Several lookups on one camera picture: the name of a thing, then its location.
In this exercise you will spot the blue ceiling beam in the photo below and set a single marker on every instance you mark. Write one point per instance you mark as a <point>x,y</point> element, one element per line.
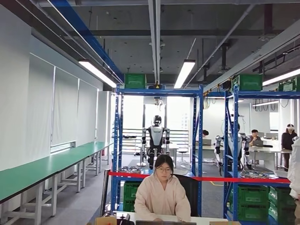
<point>87,32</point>

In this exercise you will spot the grey ceiling rail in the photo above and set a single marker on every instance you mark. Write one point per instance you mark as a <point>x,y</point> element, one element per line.
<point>154,40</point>

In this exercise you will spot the white and black humanoid robot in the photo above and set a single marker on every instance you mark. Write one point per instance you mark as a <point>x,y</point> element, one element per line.
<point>242,146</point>
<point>155,136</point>

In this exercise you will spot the long ceiling light bar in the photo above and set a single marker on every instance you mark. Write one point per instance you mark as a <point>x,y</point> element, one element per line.
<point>281,77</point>
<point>266,103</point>
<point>97,73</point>
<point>184,74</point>

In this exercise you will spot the leaning dark frame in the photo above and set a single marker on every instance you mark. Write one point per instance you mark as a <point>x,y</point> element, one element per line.
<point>105,192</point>

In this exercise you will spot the black office chair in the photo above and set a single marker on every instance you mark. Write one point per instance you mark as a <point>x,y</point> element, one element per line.
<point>187,192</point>

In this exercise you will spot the long green top workbench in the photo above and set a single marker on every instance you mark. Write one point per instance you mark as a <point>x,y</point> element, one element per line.
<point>35,174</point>

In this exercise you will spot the grey laptop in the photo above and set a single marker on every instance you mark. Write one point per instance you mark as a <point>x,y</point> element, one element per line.
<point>163,223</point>
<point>257,143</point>
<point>207,142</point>

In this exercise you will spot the white roller blind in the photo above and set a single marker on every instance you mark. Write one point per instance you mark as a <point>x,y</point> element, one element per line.
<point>65,108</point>
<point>87,115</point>
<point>40,108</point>

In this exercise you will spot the person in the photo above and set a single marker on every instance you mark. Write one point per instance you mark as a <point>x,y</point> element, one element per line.
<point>295,167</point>
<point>255,136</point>
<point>205,134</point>
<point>161,195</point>
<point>289,143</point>

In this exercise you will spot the round stool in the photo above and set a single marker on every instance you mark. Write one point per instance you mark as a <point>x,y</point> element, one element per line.
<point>182,152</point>

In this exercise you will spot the black device with yellow label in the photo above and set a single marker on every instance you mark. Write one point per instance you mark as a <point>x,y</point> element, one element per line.
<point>154,86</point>

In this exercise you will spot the open yellow cardboard box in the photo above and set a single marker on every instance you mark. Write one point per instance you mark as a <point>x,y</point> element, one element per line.
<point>105,221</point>

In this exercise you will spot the wide grey overhead beam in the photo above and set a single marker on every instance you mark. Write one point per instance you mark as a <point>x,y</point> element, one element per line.
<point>258,52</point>

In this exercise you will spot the blue steel shelf rack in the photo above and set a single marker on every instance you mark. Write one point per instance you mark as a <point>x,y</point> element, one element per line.
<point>235,139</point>
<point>114,139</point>

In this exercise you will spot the white VR headset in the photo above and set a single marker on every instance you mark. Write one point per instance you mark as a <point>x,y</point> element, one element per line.
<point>290,127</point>

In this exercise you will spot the red barrier tape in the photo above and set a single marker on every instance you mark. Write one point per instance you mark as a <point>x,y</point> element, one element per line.
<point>211,179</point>

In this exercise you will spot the stamped metal part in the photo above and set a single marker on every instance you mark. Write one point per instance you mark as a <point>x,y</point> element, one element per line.
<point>252,174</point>
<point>130,170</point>

